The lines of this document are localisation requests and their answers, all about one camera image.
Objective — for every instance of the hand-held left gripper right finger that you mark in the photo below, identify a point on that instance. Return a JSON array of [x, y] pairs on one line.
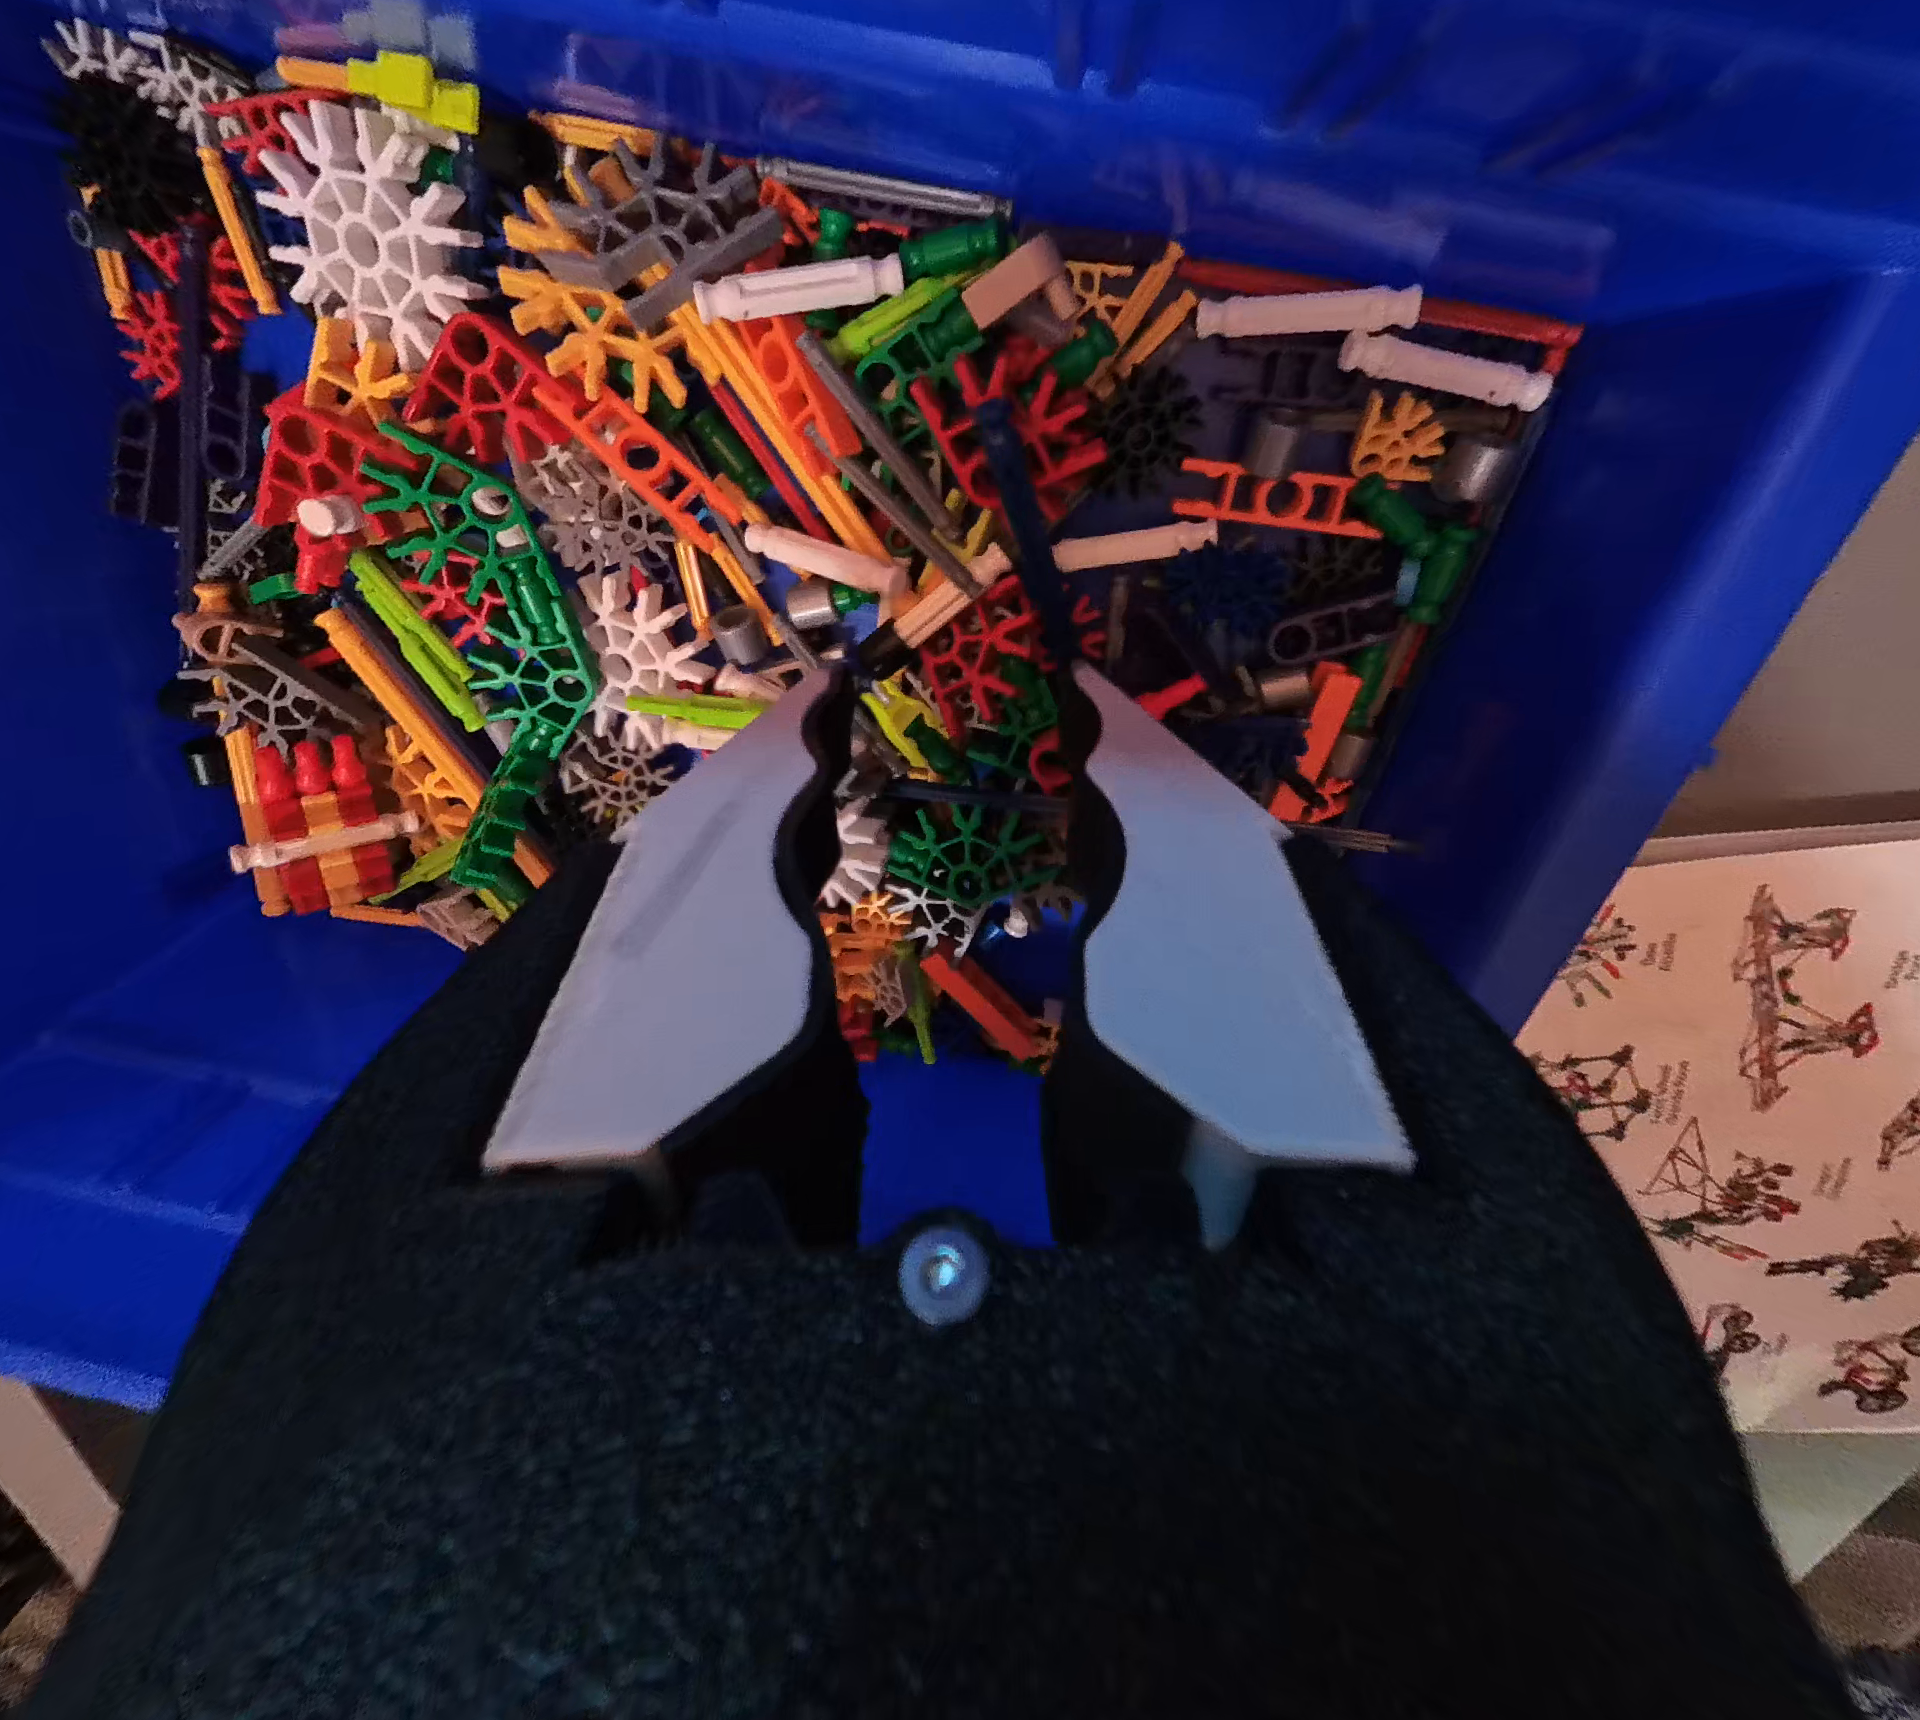
[[1230, 984]]

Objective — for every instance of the pile of colourful construction pieces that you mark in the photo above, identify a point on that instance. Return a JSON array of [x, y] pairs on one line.
[[600, 475]]

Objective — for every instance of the printed instruction booklet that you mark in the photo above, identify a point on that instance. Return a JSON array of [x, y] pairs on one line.
[[1770, 1151]]

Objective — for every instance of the blue plastic parts bin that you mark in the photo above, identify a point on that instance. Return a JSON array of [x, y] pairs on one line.
[[150, 1075]]

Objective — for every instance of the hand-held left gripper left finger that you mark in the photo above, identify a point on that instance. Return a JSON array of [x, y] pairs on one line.
[[675, 984]]

